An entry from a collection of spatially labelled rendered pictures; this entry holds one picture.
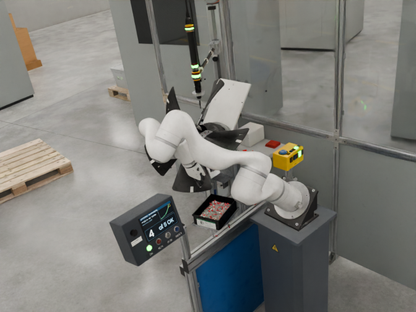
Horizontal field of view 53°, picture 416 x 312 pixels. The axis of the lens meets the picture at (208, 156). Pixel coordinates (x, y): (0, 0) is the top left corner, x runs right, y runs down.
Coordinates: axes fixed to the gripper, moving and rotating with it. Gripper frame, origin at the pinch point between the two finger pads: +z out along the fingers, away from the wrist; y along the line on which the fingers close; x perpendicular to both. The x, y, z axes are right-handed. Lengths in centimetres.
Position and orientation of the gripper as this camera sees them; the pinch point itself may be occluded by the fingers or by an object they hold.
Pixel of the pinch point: (199, 182)
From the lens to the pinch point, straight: 228.6
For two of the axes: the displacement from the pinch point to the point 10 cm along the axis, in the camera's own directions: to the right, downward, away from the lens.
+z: 3.2, 7.1, 6.2
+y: -7.0, -2.6, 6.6
